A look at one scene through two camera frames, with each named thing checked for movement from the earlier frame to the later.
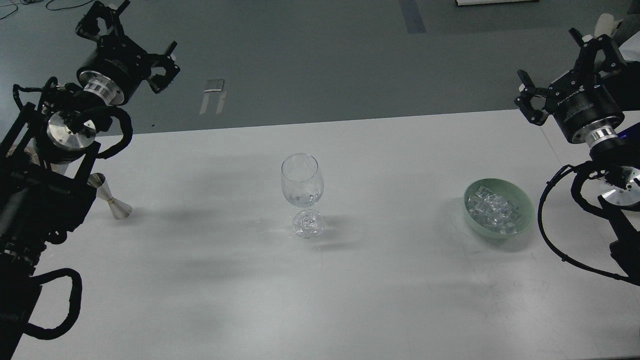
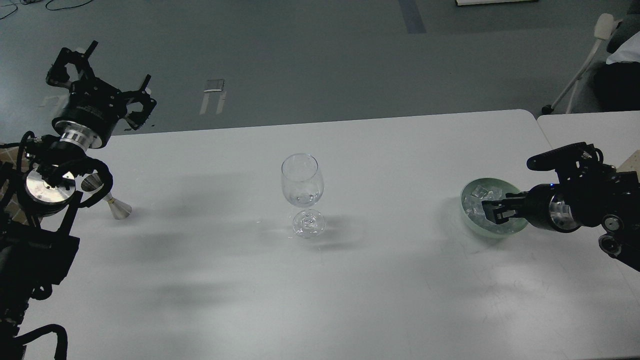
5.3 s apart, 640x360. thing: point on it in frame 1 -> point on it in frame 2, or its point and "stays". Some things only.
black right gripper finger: [533, 114] -> [502, 214]
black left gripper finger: [158, 82] -> [137, 119]
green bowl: [497, 208] stays
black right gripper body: [589, 112] -> [544, 205]
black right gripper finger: [614, 63] -> [516, 200]
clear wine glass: [303, 185] stays
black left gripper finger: [87, 25] -> [58, 76]
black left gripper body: [114, 69] -> [93, 111]
